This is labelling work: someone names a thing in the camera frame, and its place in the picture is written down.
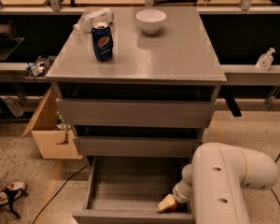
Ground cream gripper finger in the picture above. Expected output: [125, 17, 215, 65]
[157, 194, 176, 212]

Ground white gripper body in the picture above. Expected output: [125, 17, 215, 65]
[173, 179, 193, 203]

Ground orange fruit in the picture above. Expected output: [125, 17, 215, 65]
[167, 201, 178, 212]

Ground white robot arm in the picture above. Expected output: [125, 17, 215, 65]
[157, 143, 278, 224]

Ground grey bottom drawer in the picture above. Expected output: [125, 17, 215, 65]
[73, 157, 195, 224]

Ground grey drawer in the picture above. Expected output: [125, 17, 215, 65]
[74, 136, 202, 158]
[56, 98, 215, 128]
[73, 157, 195, 224]

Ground grey middle drawer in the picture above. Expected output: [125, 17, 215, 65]
[74, 136, 202, 158]

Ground grey drawer cabinet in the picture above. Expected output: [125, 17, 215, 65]
[45, 6, 228, 160]

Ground grey top drawer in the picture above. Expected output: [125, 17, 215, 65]
[56, 98, 215, 128]

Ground cardboard box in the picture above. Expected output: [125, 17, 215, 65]
[21, 88, 82, 160]

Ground hand sanitizer pump bottle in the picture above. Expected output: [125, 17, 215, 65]
[256, 48, 275, 71]

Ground black tripod stand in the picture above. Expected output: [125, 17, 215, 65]
[0, 182, 28, 218]

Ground grey long shelf bench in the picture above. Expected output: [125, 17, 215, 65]
[0, 7, 280, 86]

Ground white orange sneaker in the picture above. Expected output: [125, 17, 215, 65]
[0, 181, 28, 210]

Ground white ceramic bowl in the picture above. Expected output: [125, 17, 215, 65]
[136, 9, 166, 34]

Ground blue Pepsi can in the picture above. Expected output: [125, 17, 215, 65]
[91, 21, 113, 62]

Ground clutter tray on shelf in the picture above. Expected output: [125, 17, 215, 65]
[26, 55, 56, 78]

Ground black floor cable left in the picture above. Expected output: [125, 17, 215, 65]
[32, 164, 89, 224]

